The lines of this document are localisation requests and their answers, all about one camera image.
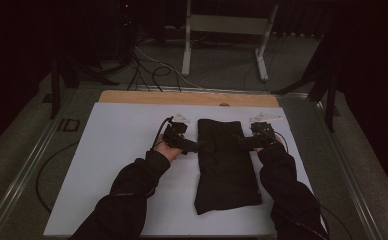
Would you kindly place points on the dark equipment tower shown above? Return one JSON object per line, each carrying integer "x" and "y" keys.
{"x": 127, "y": 30}

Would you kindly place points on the white metal stand frame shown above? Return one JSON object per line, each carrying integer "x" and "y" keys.
{"x": 227, "y": 25}

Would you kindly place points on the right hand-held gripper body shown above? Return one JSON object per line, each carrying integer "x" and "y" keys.
{"x": 265, "y": 135}

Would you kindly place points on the black shorts with blue print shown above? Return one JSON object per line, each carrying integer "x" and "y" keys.
{"x": 225, "y": 166}

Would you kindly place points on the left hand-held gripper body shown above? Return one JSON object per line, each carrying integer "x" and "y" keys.
{"x": 175, "y": 135}

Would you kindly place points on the person's right hand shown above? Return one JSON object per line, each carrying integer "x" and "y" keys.
{"x": 278, "y": 140}

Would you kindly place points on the person's left hand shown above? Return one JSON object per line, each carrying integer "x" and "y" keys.
{"x": 167, "y": 153}

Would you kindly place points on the black stand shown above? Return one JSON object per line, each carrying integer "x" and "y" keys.
{"x": 55, "y": 86}
{"x": 330, "y": 100}

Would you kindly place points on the metal floor rail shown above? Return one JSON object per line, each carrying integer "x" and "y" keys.
{"x": 352, "y": 180}
{"x": 215, "y": 90}
{"x": 18, "y": 180}

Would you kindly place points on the white table mat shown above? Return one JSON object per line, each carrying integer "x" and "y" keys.
{"x": 115, "y": 150}

